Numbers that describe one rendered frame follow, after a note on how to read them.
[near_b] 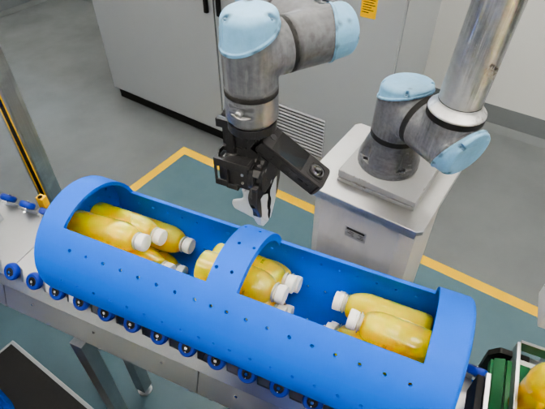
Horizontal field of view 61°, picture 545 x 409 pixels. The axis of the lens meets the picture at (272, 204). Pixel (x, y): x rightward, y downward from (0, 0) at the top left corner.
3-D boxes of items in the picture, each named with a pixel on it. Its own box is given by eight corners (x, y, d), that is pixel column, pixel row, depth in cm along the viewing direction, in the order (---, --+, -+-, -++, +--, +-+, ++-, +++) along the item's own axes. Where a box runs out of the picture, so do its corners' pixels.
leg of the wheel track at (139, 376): (143, 381, 199) (107, 294, 155) (155, 385, 197) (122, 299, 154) (135, 393, 195) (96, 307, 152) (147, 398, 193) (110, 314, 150)
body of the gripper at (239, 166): (237, 160, 79) (233, 97, 71) (284, 173, 76) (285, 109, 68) (215, 187, 74) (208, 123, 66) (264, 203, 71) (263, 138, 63)
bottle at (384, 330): (447, 355, 88) (357, 319, 93) (459, 333, 84) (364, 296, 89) (442, 385, 83) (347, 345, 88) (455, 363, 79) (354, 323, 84)
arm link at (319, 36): (320, -20, 67) (254, -5, 63) (370, 10, 60) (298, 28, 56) (316, 33, 73) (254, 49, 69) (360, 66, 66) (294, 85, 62)
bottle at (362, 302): (425, 338, 95) (341, 308, 100) (435, 309, 93) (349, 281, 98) (422, 356, 89) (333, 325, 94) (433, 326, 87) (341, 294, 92)
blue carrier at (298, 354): (130, 224, 132) (97, 150, 110) (448, 337, 106) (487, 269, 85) (64, 309, 115) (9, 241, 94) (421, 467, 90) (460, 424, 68)
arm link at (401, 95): (398, 109, 117) (411, 59, 107) (436, 138, 109) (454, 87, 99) (360, 122, 112) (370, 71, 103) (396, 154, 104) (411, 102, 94)
